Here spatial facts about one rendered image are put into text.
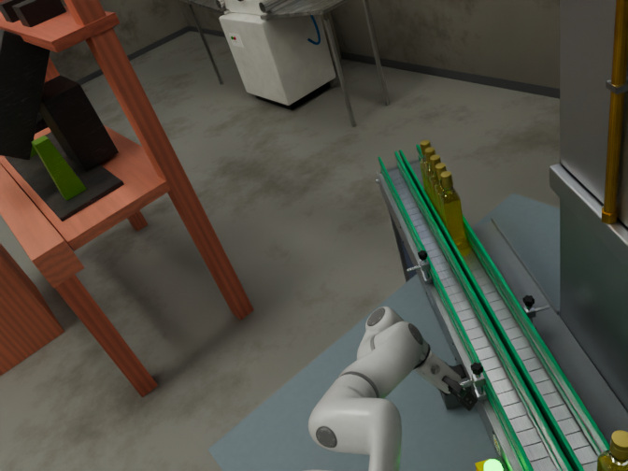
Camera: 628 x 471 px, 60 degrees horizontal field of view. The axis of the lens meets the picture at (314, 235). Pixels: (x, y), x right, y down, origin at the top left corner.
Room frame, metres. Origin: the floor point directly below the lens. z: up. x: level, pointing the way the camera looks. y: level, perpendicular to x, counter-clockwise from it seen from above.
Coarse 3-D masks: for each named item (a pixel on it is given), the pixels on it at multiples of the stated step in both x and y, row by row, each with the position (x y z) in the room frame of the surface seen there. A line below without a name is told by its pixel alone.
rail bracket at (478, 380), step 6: (474, 366) 0.81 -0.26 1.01; (480, 366) 0.80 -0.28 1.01; (474, 372) 0.80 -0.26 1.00; (480, 372) 0.80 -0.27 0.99; (474, 378) 0.81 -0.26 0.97; (480, 378) 0.80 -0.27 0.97; (462, 384) 0.81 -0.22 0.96; (468, 384) 0.81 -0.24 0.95; (480, 384) 0.80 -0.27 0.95; (474, 390) 0.82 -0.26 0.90; (480, 390) 0.80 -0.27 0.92; (480, 396) 0.80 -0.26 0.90; (486, 396) 0.80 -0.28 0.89
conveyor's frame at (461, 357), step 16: (416, 160) 2.00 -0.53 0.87; (384, 192) 1.88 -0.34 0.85; (400, 224) 1.61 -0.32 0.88; (416, 256) 1.41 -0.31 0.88; (432, 288) 1.24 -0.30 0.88; (432, 304) 1.25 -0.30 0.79; (448, 320) 1.09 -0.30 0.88; (448, 336) 1.08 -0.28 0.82; (464, 352) 0.96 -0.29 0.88; (464, 368) 0.92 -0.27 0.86; (480, 416) 0.83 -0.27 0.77; (496, 432) 0.71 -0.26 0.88; (496, 448) 0.71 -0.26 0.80; (512, 464) 0.62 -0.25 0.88
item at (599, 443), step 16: (464, 224) 1.39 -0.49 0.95; (480, 256) 1.27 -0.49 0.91; (496, 272) 1.13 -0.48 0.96; (496, 288) 1.13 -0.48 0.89; (512, 304) 1.01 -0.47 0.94; (528, 320) 0.92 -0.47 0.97; (528, 336) 0.92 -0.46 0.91; (544, 352) 0.82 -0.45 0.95; (560, 368) 0.76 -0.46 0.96; (560, 384) 0.75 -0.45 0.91; (576, 400) 0.67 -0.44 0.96; (576, 416) 0.66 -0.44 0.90; (592, 432) 0.59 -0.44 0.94; (608, 448) 0.54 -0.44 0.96
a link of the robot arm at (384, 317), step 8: (376, 312) 0.81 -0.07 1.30; (384, 312) 0.79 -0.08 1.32; (392, 312) 0.79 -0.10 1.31; (368, 320) 0.81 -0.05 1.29; (376, 320) 0.79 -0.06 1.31; (384, 320) 0.77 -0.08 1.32; (392, 320) 0.77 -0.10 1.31; (400, 320) 0.78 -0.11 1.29; (368, 328) 0.78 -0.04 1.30; (376, 328) 0.77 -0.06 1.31; (384, 328) 0.76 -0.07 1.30; (368, 336) 0.76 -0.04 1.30; (360, 344) 0.75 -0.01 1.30; (368, 344) 0.73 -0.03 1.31; (360, 352) 0.73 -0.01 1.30; (368, 352) 0.71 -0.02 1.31
